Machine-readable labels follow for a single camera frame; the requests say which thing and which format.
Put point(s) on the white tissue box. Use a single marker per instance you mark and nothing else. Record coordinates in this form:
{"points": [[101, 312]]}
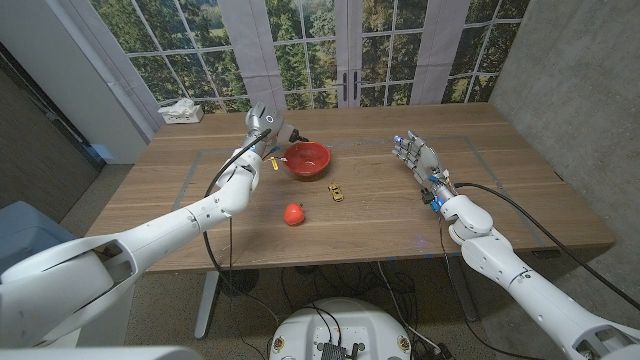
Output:
{"points": [[181, 114]]}

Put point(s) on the red bowl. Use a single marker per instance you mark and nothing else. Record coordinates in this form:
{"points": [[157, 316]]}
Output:
{"points": [[307, 160]]}

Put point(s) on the white table leg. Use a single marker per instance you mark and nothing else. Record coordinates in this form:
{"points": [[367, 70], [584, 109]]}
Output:
{"points": [[205, 310]]}

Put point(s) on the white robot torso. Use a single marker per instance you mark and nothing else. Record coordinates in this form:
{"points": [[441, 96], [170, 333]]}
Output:
{"points": [[340, 325]]}

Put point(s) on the yellow toy car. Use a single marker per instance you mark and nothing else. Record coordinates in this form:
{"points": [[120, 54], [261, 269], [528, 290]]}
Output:
{"points": [[336, 192]]}

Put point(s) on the grey-blue upholstered chair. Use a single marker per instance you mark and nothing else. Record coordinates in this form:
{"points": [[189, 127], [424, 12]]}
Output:
{"points": [[25, 235]]}

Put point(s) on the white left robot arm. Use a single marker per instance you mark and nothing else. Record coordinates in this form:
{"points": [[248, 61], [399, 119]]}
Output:
{"points": [[165, 230]]}

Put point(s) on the printed window backdrop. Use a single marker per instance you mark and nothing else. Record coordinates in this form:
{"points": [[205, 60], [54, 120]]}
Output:
{"points": [[310, 50]]}

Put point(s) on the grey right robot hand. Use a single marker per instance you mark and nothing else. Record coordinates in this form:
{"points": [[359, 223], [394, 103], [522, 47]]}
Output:
{"points": [[422, 157]]}

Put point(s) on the round black floor fan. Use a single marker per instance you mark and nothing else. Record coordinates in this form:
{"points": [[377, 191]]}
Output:
{"points": [[240, 282]]}

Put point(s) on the grey table leg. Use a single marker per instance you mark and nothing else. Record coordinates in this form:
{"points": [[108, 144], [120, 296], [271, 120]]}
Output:
{"points": [[462, 295]]}

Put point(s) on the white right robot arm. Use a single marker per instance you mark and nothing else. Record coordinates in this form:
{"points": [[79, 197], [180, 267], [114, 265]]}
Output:
{"points": [[525, 285]]}

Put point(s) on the red apple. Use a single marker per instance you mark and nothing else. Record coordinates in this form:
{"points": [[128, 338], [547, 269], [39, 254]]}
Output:
{"points": [[294, 214]]}

